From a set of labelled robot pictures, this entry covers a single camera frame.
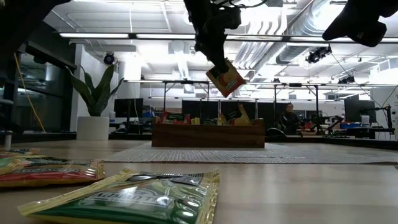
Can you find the black ceiling spotlight cluster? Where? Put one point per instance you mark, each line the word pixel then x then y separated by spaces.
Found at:
pixel 317 55

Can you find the wooden three-compartment box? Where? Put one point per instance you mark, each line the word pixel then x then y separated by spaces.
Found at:
pixel 208 137

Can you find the black computer monitor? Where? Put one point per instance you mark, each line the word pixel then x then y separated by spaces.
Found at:
pixel 128 108

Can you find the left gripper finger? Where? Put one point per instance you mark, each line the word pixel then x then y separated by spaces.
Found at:
pixel 222 57
pixel 210 56

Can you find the black aluminium table frame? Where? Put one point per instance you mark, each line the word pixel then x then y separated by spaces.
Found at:
pixel 46 136

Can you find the long ceiling light strip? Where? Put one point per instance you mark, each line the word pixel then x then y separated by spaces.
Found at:
pixel 93 35
pixel 280 38

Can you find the blue box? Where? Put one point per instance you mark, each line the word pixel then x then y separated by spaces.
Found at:
pixel 349 125

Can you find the small black ceiling spotlights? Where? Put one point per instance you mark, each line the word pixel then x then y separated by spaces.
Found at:
pixel 346 80

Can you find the green snake plant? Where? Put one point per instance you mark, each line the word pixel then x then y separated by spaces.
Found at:
pixel 96 99

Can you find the black monitor on arm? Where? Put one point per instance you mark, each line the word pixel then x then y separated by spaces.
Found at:
pixel 354 110

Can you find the orange mango tea packet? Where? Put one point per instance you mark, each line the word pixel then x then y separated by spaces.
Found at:
pixel 15 153
pixel 230 82
pixel 236 116
pixel 46 177

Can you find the grey woven placemat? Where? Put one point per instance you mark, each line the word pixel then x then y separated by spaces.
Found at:
pixel 217 155

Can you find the white short post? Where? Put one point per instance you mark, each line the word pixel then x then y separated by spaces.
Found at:
pixel 7 141

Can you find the white cup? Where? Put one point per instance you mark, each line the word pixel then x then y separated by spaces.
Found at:
pixel 112 116

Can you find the black background robot arm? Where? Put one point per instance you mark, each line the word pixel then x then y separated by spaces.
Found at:
pixel 334 119

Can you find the black metal rig frame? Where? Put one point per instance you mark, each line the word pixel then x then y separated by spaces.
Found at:
pixel 275 99

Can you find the black office chair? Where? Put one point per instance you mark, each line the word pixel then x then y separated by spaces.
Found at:
pixel 275 132

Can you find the person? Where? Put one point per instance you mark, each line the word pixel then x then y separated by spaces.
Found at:
pixel 289 119

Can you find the black dome ceiling camera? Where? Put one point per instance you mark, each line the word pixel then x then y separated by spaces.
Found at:
pixel 109 58

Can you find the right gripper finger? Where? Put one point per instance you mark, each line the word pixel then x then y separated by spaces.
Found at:
pixel 363 32

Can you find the black background desk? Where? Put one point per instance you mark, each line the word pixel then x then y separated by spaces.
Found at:
pixel 373 130

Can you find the white round plant pot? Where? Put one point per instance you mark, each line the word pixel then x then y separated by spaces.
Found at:
pixel 93 129

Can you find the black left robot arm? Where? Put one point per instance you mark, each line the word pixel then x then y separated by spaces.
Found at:
pixel 18 15

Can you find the white bucket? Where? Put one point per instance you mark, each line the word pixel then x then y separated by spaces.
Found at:
pixel 365 120

